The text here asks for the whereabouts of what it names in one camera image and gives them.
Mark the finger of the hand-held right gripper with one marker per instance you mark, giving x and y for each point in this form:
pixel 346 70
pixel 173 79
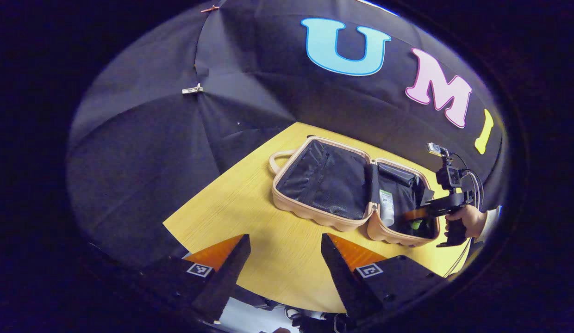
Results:
pixel 415 213

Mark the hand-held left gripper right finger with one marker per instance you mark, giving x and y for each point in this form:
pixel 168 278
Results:
pixel 342 280

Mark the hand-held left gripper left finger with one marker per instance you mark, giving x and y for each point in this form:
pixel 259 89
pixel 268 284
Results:
pixel 227 277

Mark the green cosmetic bottle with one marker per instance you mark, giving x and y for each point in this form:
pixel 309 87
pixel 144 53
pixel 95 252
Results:
pixel 416 225

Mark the white skincare tube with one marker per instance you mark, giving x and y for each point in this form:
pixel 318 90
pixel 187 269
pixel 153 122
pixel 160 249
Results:
pixel 387 208

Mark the black cosmetic tube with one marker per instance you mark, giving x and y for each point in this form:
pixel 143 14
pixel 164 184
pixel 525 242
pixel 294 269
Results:
pixel 397 173

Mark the pink suitcase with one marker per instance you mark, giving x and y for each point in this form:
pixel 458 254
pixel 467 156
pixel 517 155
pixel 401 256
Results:
pixel 333 180

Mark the black backdrop cloth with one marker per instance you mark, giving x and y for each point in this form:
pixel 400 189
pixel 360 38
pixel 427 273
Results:
pixel 152 138

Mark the small white clip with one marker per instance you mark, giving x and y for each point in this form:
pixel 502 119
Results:
pixel 193 89

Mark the small red clip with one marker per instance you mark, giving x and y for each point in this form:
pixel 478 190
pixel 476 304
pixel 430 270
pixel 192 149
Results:
pixel 209 8

